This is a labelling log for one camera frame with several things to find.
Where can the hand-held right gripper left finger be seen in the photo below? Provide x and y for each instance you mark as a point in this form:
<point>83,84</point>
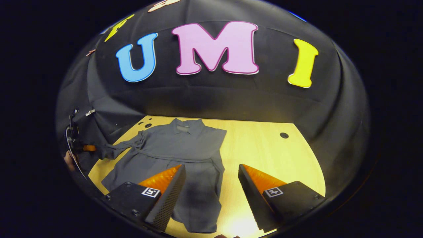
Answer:
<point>170,201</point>

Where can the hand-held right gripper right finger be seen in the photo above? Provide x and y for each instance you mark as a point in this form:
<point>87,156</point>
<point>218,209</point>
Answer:
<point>251,201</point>

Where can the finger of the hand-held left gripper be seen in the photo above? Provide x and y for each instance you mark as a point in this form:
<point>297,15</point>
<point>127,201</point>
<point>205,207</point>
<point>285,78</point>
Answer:
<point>90,148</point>

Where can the grey button shirt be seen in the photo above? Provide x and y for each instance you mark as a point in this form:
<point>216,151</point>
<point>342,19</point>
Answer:
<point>178,145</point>

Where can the silver metal clip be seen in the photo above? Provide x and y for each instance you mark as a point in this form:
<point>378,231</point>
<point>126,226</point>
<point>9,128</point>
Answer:
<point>90,112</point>

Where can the black backdrop cloth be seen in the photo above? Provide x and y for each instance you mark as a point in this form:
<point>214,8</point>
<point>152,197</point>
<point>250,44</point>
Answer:
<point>214,96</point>

